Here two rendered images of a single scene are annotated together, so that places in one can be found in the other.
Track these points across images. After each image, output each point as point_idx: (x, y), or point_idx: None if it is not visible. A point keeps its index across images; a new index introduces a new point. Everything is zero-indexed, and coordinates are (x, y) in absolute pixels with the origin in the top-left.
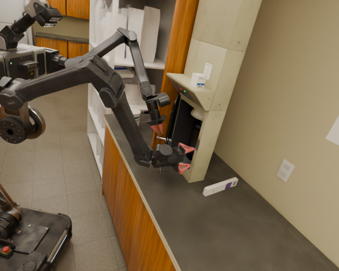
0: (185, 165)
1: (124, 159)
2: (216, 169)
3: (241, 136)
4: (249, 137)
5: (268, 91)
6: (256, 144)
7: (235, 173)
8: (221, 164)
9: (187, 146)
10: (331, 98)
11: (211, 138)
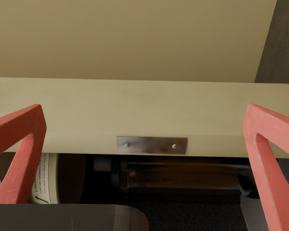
0: (275, 162)
1: None
2: (282, 81)
3: (159, 57)
4: (150, 30)
5: (13, 27)
6: (157, 2)
7: (272, 26)
8: (263, 81)
9: None
10: None
11: (113, 95)
